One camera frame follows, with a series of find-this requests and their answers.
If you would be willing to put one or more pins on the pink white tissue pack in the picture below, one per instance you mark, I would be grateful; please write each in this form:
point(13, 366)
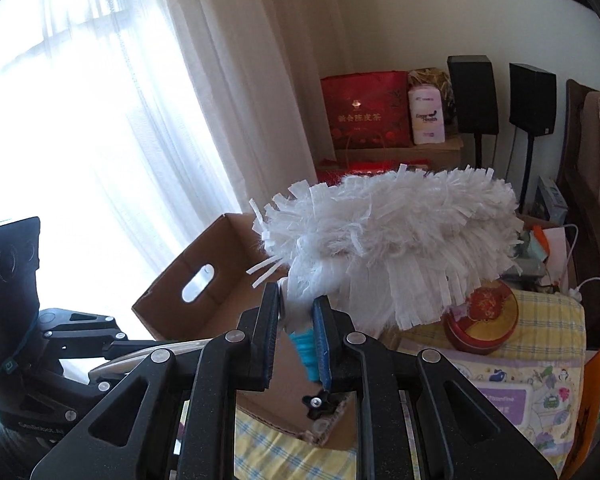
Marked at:
point(427, 119)

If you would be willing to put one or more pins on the white fluffy duster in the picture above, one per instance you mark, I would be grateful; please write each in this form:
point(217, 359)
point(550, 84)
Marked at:
point(392, 250)

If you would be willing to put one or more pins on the right black speaker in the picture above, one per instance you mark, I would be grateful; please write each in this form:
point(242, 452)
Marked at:
point(532, 109)

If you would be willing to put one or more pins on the small red gift bag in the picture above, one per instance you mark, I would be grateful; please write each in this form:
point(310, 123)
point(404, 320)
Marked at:
point(332, 172)

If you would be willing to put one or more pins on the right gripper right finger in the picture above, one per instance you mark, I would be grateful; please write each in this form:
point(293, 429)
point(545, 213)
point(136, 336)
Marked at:
point(417, 417)

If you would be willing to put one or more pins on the purple wet wipes pack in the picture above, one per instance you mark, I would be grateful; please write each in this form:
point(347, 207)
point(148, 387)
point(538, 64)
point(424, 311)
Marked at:
point(510, 394)

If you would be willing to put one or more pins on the black clamp knob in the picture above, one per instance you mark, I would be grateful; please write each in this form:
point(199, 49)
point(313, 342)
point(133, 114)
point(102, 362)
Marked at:
point(321, 404)

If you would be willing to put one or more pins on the white curtain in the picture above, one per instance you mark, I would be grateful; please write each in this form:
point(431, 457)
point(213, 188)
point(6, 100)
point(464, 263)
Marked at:
point(172, 112)

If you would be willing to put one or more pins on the white plastic clip handle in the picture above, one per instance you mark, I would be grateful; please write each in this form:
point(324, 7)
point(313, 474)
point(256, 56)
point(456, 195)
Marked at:
point(125, 364)

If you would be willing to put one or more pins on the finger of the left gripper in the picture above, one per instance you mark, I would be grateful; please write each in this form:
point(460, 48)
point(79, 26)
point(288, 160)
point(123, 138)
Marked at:
point(119, 348)
point(62, 323)

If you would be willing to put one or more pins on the black speaker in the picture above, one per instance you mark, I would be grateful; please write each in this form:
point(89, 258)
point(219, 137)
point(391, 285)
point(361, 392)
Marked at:
point(473, 86)
point(532, 109)

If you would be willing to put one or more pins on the yellow plaid tablecloth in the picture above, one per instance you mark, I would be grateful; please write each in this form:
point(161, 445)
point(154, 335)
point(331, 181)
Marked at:
point(545, 355)

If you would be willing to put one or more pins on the gold wrapped gift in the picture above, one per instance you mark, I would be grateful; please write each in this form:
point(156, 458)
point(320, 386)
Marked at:
point(442, 81)

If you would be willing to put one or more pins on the box of clutter items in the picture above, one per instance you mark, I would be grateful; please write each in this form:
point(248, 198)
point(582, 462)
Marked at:
point(543, 256)

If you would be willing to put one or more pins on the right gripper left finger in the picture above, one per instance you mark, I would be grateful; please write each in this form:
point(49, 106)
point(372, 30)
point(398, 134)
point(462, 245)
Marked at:
point(173, 417)

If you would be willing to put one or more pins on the brown sofa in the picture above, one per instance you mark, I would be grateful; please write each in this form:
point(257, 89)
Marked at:
point(579, 182)

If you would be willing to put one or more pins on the round red gold tin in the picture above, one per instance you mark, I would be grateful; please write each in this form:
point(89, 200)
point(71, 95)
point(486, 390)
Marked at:
point(486, 320)

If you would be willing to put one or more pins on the left black speaker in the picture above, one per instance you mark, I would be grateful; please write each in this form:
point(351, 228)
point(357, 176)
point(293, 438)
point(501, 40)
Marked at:
point(473, 86)

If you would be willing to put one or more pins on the large red gift bag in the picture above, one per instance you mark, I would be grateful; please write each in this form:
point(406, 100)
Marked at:
point(368, 110)

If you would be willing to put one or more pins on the brown cardboard box background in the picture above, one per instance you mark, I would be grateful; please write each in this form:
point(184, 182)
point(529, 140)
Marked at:
point(439, 156)

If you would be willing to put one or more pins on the orange storage box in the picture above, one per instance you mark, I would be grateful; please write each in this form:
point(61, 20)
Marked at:
point(583, 461)

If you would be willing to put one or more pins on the grey white small box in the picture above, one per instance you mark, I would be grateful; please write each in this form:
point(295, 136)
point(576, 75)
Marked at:
point(553, 204)

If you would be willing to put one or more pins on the blue collapsible funnel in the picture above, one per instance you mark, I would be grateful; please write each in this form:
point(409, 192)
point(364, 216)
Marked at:
point(304, 343)

